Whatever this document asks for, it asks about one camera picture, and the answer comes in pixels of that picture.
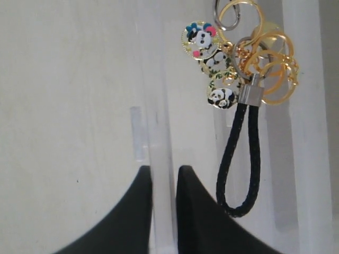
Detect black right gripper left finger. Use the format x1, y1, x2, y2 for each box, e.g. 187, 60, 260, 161
57, 166, 153, 253

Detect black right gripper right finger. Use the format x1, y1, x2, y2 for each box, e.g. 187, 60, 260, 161
176, 165, 329, 254

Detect panda keychain with black strap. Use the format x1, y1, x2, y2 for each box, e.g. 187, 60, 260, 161
181, 1, 299, 217

